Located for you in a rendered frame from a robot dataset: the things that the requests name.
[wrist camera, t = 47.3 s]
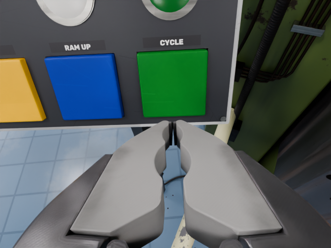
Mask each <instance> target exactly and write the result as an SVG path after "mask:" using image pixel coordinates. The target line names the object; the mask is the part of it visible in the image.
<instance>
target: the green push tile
mask: <svg viewBox="0 0 331 248"><path fill-rule="evenodd" d="M136 57H137V66H138V74H139V83H140V91H141V100H142V109H143V115H144V117H146V118H147V117H176V116H203V115H205V111H206V89H207V67H208V51H207V50H206V49H205V48H203V49H183V50H164V51H145V52H138V53H137V56H136Z"/></svg>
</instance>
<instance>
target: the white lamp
mask: <svg viewBox="0 0 331 248"><path fill-rule="evenodd" d="M43 1H44V3H45V4H46V6H47V7H48V8H49V9H50V10H51V11H52V12H53V13H54V14H56V15H58V16H59V17H62V18H68V19H70V18H75V17H77V16H79V15H80V14H81V13H82V12H83V10H84V8H85V6H86V3H87V0H43Z"/></svg>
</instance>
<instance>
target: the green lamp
mask: <svg viewBox="0 0 331 248"><path fill-rule="evenodd" d="M150 1H151V3H152V4H153V5H154V6H155V7H156V8H157V9H159V10H160V11H163V12H176V11H178V10H180V9H182V8H183V7H184V6H185V5H186V4H187V3H188V2H189V0H150Z"/></svg>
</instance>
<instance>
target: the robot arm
mask: <svg viewBox="0 0 331 248"><path fill-rule="evenodd" d="M173 135H174V145H177V147H178V148H179V149H180V155H181V168H182V169H183V170H184V171H185V173H186V174H187V175H186V176H185V177H184V179H183V194H184V217H185V226H186V231H187V233H188V234H189V236H190V237H192V238H193V239H195V240H197V241H198V242H200V243H202V244H204V245H205V246H207V247H209V248H331V225H330V224H329V223H328V222H327V221H326V220H325V219H324V217H323V216H322V215H321V214H320V213H319V212H318V211H317V210H316V209H315V208H314V207H313V206H311V205H310V204H309V203H308V202H307V201H306V200H305V199H304V198H303V197H301V196H300V195H299V194H298V193H297V192H295V191H294V190H293V189H292V188H290V187H289V186H288V185H286V184H285V183H284V182H283V181H281V180H280V179H279V178H277V177H276V176H275V175H273V174H272V173H271V172H269V171H268V170H267V169H266V168H264V167H263V166H262V165H260V164H259V163H258V162H257V161H255V160H254V159H253V158H251V157H250V156H249V155H248V154H246V153H245V152H244V151H235V150H234V149H233V148H231V147H230V146H229V145H228V144H226V143H225V142H224V141H222V140H221V139H219V138H217V137H216V136H214V135H212V134H210V133H208V132H206V131H204V130H202V129H200V128H198V127H196V126H194V125H192V124H189V123H187V122H185V121H183V120H178V121H176V122H169V121H161V122H160V123H158V124H156V125H154V126H152V127H151V128H149V129H147V130H145V131H143V132H141V133H140V134H138V135H136V136H134V137H133V138H131V139H130V140H128V141H127V142H126V143H124V144H123V145H122V146H120V147H119V148H118V149H117V150H116V151H115V152H114V153H113V154H105V155H104V156H102V157H101V158H100V159H99V160H98V161H97V162H96V163H94V164H93V165H92V166H91V167H90V168H89V169H87V170H86V171H85V172H84V173H83V174H82V175H80V176H79V177H78V178H77V179H76V180H75V181H74V182H72V183H71V184H70V185H69V186H68V187H66V188H65V189H64V190H63V191H62V192H61V193H60V194H58V195H57V196H56V197H55V198H54V199H53V200H52V201H51V202H50V203H49V204H48V205H47V206H46V207H45V208H44V209H43V210H42V211H41V212H40V213H39V214H38V215H37V217H36V218H35V219H34V220H33V221H32V222H31V224H30V225H29V226H28V227H27V229H26V230H25V231H24V232H23V234H22V235H21V236H20V238H19V239H18V241H17V242H16V243H15V245H14V246H13V248H142V247H143V246H145V245H147V244H148V243H150V242H152V241H153V240H155V239H156V238H158V237H159V236H160V235H161V234H162V232H163V228H164V216H165V202H164V189H163V180H162V178H161V176H160V175H161V174H162V173H163V171H164V170H165V169H166V150H167V149H168V148H169V146H172V136H173Z"/></svg>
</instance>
